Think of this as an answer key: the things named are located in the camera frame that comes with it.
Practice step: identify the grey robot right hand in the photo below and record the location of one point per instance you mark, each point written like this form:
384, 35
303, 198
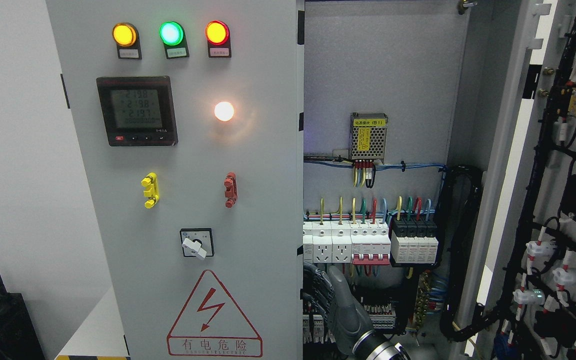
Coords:
330, 294

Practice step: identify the grey cabinet door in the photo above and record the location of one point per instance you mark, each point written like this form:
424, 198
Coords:
260, 71
529, 264

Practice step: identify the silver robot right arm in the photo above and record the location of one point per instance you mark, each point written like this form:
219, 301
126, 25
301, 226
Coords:
378, 347

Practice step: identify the relay terminal row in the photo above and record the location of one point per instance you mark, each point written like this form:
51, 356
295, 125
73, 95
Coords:
380, 308

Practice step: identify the white socket breaker row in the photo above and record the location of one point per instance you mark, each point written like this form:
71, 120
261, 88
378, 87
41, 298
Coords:
359, 243

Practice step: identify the brass ground bar right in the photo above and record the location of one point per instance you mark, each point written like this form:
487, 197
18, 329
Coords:
422, 300

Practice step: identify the black white surge protector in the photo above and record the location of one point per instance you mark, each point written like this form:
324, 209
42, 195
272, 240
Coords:
413, 242

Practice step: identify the red triangle warning sticker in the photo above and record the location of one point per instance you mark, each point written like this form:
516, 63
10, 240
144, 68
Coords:
212, 324

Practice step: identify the metal mesh power supply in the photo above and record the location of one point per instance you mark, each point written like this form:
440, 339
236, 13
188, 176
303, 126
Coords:
368, 136

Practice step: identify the white glowing indicator lamp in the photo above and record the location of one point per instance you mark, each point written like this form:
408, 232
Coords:
224, 111

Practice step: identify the black digital power meter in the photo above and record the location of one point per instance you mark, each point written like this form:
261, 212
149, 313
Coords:
138, 111

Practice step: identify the red indicator lamp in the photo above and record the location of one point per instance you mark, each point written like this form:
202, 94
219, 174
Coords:
217, 33

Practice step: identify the green indicator lamp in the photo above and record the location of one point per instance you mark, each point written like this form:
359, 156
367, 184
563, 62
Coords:
171, 33

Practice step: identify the black equipment box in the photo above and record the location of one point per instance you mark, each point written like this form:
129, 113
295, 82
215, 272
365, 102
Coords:
18, 339

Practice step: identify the yellow indicator lamp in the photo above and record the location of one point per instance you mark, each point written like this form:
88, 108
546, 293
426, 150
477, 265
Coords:
125, 34

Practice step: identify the red terminal post block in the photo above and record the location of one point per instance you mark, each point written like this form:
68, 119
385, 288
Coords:
231, 190

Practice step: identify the yellow terminal post block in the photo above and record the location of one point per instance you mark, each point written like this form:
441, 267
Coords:
151, 190

